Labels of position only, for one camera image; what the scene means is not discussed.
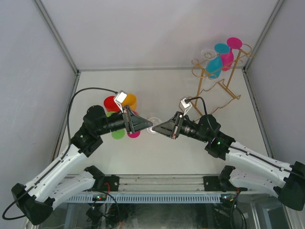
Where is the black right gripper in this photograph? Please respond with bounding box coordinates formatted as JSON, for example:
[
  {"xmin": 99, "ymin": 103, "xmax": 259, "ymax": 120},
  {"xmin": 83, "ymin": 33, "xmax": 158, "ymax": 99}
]
[{"xmin": 152, "ymin": 112, "xmax": 209, "ymax": 144}]

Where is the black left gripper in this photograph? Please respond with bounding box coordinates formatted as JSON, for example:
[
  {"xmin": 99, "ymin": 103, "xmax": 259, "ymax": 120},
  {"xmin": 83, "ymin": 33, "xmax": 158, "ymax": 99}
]
[{"xmin": 96, "ymin": 105, "xmax": 153, "ymax": 136}]

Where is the magenta wine glass front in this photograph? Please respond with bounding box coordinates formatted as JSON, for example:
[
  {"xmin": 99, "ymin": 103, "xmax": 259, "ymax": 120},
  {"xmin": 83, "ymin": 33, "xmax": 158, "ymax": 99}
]
[{"xmin": 126, "ymin": 110, "xmax": 141, "ymax": 139}]

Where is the magenta wine glass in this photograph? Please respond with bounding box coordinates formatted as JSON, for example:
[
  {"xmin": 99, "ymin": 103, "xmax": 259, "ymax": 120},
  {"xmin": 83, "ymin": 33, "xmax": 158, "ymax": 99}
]
[
  {"xmin": 221, "ymin": 37, "xmax": 243, "ymax": 72},
  {"xmin": 126, "ymin": 110, "xmax": 141, "ymax": 139}
]

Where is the clear wine glass front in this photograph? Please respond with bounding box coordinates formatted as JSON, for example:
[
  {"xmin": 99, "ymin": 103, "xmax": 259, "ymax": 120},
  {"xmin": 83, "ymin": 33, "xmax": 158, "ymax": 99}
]
[{"xmin": 146, "ymin": 117, "xmax": 162, "ymax": 135}]

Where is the clear wine glass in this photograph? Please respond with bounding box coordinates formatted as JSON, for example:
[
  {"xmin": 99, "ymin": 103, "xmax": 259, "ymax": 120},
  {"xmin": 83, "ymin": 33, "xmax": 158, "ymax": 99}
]
[
  {"xmin": 146, "ymin": 117, "xmax": 162, "ymax": 135},
  {"xmin": 201, "ymin": 49, "xmax": 217, "ymax": 60}
]

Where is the green wine glass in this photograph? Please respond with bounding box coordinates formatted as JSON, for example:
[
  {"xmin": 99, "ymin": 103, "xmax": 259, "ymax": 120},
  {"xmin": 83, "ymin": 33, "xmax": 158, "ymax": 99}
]
[{"xmin": 106, "ymin": 111, "xmax": 125, "ymax": 140}]

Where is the yellow wine glass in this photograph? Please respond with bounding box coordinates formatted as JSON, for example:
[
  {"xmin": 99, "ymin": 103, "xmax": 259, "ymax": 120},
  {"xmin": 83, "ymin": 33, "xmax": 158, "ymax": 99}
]
[{"xmin": 122, "ymin": 94, "xmax": 137, "ymax": 111}]

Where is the red wine glass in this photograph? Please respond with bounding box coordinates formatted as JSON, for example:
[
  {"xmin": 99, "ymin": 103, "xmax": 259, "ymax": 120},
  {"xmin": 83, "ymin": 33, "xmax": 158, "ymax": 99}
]
[{"xmin": 103, "ymin": 96, "xmax": 120, "ymax": 112}]

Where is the blue wine glass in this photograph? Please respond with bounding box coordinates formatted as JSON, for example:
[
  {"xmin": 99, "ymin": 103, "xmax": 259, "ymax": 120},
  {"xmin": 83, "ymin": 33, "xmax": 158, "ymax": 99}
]
[{"xmin": 206, "ymin": 43, "xmax": 230, "ymax": 79}]

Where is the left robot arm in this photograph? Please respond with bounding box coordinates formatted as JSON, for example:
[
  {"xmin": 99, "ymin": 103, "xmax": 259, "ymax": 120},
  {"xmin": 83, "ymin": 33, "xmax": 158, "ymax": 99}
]
[{"xmin": 11, "ymin": 105, "xmax": 153, "ymax": 225}]

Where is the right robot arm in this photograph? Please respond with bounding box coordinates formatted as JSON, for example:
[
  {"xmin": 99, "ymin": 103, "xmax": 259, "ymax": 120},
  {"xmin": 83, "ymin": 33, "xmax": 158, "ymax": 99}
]
[{"xmin": 152, "ymin": 112, "xmax": 305, "ymax": 211}]

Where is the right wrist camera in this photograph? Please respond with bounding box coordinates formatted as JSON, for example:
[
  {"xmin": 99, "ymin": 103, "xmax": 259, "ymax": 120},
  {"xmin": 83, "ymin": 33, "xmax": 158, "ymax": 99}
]
[{"xmin": 179, "ymin": 97, "xmax": 193, "ymax": 116}]

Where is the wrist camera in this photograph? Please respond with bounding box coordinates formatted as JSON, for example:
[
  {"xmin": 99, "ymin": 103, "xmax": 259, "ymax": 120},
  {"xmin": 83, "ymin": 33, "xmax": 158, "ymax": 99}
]
[
  {"xmin": 113, "ymin": 90, "xmax": 127, "ymax": 112},
  {"xmin": 179, "ymin": 97, "xmax": 193, "ymax": 116}
]

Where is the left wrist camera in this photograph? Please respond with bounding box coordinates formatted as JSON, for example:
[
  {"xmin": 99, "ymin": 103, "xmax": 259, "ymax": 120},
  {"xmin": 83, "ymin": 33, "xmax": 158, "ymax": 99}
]
[{"xmin": 113, "ymin": 90, "xmax": 127, "ymax": 112}]

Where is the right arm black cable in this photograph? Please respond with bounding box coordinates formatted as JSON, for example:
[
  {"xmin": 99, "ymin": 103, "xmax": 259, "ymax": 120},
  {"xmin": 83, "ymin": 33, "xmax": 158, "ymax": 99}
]
[{"xmin": 185, "ymin": 96, "xmax": 298, "ymax": 177}]

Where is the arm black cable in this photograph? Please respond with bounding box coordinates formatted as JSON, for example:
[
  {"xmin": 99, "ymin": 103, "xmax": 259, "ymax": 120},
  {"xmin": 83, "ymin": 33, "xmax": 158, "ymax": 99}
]
[
  {"xmin": 1, "ymin": 87, "xmax": 119, "ymax": 220},
  {"xmin": 185, "ymin": 96, "xmax": 298, "ymax": 177}
]

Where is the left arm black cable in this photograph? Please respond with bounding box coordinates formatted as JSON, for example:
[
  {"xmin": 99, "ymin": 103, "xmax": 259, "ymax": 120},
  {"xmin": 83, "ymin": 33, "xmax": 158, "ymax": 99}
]
[{"xmin": 1, "ymin": 87, "xmax": 119, "ymax": 220}]

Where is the gold wire glass rack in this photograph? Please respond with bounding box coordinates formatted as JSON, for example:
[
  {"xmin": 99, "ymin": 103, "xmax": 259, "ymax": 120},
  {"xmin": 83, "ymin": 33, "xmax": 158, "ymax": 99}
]
[{"xmin": 191, "ymin": 42, "xmax": 253, "ymax": 114}]

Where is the aluminium frame rail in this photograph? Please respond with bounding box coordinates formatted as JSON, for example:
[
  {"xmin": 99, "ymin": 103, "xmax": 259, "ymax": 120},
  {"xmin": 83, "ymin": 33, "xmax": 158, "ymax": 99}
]
[{"xmin": 34, "ymin": 173, "xmax": 294, "ymax": 194}]

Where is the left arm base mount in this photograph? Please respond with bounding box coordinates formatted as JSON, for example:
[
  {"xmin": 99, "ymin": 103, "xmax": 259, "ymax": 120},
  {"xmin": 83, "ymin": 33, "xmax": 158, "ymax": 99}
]
[{"xmin": 85, "ymin": 175, "xmax": 120, "ymax": 192}]

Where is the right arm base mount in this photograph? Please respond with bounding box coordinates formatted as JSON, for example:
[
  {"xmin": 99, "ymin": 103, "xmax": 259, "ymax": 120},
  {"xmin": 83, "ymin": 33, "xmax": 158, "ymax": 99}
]
[{"xmin": 203, "ymin": 176, "xmax": 248, "ymax": 192}]

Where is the slotted grey cable duct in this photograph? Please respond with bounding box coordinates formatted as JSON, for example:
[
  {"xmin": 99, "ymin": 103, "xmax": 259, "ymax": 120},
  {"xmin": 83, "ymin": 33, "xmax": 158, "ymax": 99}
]
[{"xmin": 65, "ymin": 193, "xmax": 222, "ymax": 204}]

